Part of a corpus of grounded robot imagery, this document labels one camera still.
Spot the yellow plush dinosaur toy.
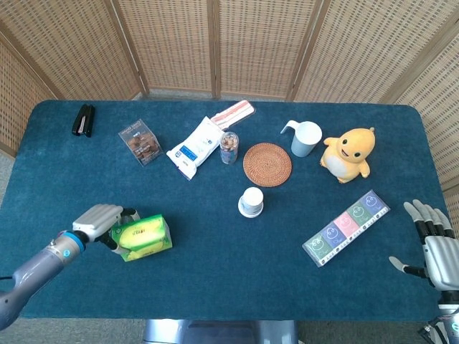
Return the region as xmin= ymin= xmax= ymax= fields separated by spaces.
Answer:
xmin=319 ymin=126 xmax=376 ymax=184

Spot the white and blue wipes pack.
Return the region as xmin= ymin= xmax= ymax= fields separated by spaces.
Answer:
xmin=166 ymin=115 xmax=224 ymax=181

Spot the round woven rattan coaster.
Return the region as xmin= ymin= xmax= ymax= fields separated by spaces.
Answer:
xmin=242 ymin=142 xmax=293 ymax=188

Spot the white mug with handle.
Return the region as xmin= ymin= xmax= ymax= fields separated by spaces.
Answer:
xmin=280 ymin=120 xmax=323 ymax=158

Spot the black stapler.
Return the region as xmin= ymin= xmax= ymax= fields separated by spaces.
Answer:
xmin=71 ymin=104 xmax=96 ymax=138

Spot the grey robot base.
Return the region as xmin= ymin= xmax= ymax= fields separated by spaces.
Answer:
xmin=143 ymin=319 xmax=299 ymax=344

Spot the clear box of brown cookies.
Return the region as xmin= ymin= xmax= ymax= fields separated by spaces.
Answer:
xmin=118 ymin=118 xmax=164 ymax=168

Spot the blue table cloth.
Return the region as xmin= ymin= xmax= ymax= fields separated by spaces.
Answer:
xmin=0 ymin=99 xmax=447 ymax=322

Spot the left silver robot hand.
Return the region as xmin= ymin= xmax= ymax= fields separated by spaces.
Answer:
xmin=72 ymin=204 xmax=141 ymax=254

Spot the clear jar of nuts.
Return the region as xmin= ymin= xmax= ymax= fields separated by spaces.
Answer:
xmin=219 ymin=131 xmax=240 ymax=166

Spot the small white cup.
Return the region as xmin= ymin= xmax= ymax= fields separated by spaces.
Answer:
xmin=237 ymin=186 xmax=265 ymax=219

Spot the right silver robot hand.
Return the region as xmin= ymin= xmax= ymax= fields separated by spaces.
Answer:
xmin=388 ymin=199 xmax=459 ymax=295

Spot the red striped white packet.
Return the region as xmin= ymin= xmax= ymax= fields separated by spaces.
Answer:
xmin=209 ymin=100 xmax=257 ymax=130

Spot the woven bamboo folding screen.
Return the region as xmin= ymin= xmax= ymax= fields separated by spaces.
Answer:
xmin=0 ymin=0 xmax=459 ymax=201

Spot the green tissue pack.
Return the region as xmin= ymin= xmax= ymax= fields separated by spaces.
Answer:
xmin=110 ymin=214 xmax=174 ymax=263

